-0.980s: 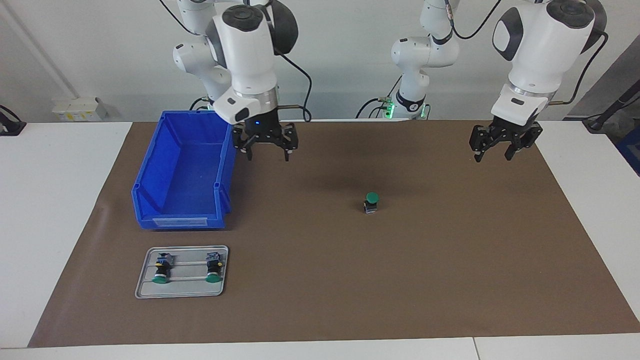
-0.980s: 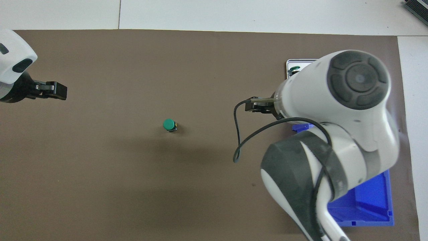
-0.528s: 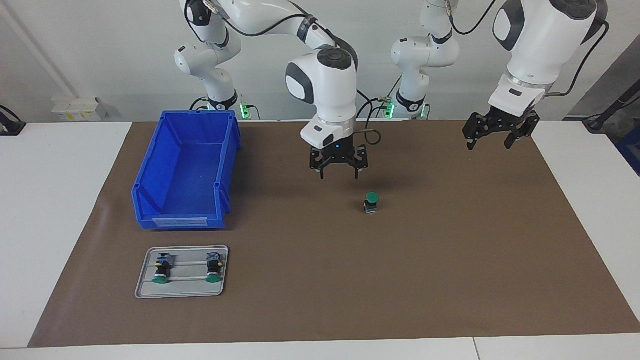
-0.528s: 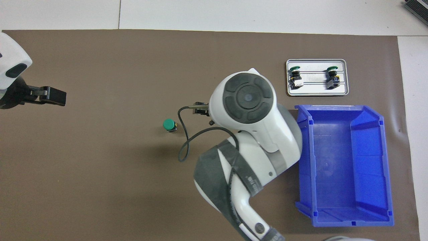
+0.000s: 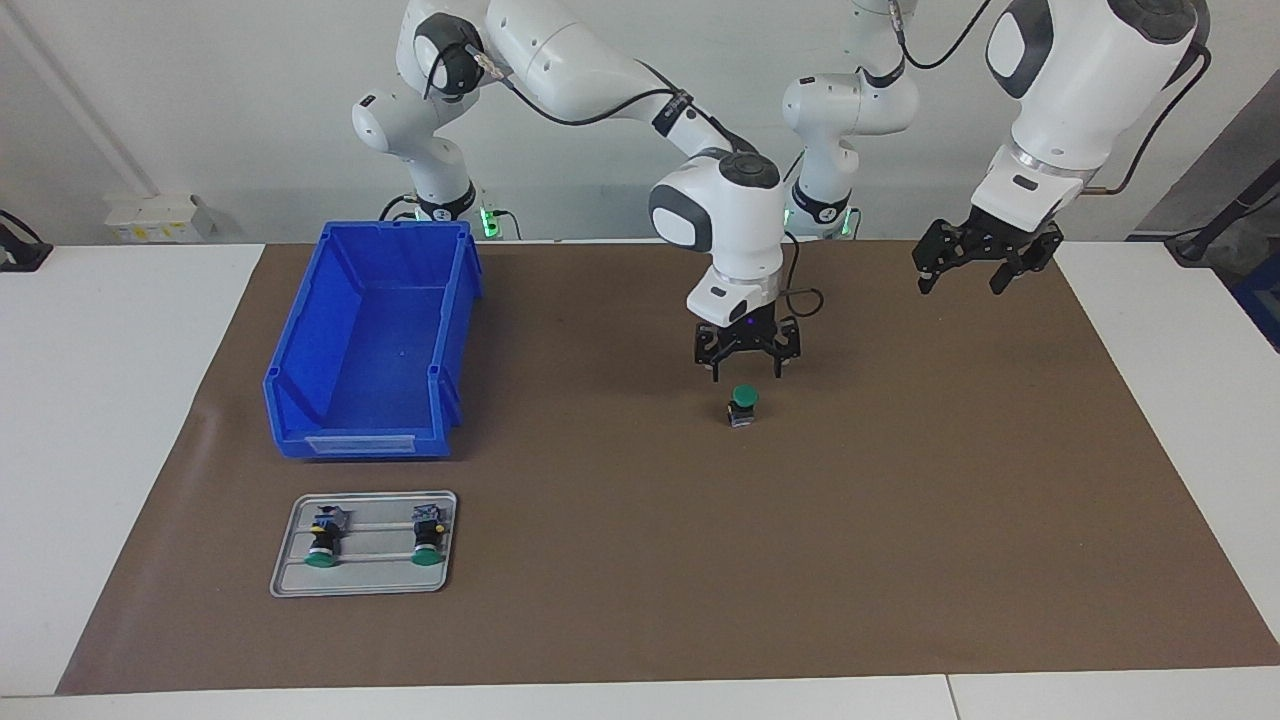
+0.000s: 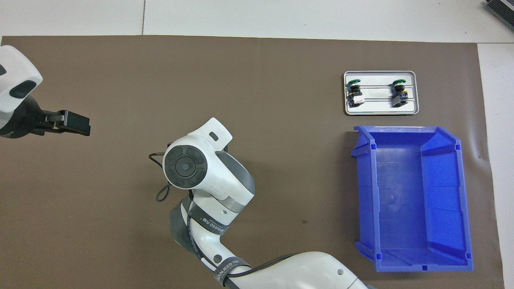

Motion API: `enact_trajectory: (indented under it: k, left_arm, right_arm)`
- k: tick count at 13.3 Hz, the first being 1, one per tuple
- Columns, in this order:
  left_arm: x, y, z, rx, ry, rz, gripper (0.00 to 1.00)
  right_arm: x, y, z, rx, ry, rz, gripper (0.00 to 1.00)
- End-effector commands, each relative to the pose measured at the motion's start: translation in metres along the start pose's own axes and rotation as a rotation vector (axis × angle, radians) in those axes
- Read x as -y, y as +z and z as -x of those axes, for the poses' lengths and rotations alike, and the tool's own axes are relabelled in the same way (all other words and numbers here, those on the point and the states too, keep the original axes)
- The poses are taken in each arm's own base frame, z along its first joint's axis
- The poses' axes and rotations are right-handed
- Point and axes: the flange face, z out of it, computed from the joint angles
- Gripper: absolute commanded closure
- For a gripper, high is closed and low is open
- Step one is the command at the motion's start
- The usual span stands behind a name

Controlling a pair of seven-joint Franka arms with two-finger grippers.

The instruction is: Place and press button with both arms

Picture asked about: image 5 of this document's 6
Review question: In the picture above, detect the grey metal tray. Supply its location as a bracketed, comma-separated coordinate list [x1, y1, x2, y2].
[269, 489, 459, 599]

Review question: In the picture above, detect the white wall socket box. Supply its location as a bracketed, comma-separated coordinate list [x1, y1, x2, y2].
[105, 193, 216, 244]

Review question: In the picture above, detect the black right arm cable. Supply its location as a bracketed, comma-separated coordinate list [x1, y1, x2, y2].
[465, 40, 827, 321]

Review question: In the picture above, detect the black table clamp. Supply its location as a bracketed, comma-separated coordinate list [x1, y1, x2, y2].
[0, 208, 54, 273]

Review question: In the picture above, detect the white wall cable duct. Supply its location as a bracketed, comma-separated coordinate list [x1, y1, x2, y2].
[0, 5, 158, 198]

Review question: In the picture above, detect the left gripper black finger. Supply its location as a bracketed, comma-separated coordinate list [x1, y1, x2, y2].
[911, 220, 963, 297]
[988, 225, 1065, 297]

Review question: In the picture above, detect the blue crate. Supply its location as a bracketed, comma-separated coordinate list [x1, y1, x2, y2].
[1235, 250, 1280, 351]

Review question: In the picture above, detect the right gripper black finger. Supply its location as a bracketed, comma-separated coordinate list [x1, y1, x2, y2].
[694, 325, 729, 384]
[762, 318, 802, 380]

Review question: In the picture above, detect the brown table mat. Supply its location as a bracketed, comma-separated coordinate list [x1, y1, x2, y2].
[55, 238, 1280, 696]

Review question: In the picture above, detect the green push button white base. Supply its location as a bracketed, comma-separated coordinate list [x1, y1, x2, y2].
[410, 503, 449, 567]

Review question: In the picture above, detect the blue plastic storage bin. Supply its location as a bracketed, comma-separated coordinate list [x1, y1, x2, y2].
[262, 220, 486, 461]

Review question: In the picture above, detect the green push button yellow base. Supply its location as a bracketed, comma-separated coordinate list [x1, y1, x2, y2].
[303, 505, 348, 569]

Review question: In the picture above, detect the black stand with pole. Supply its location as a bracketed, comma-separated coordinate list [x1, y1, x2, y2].
[1165, 183, 1280, 267]

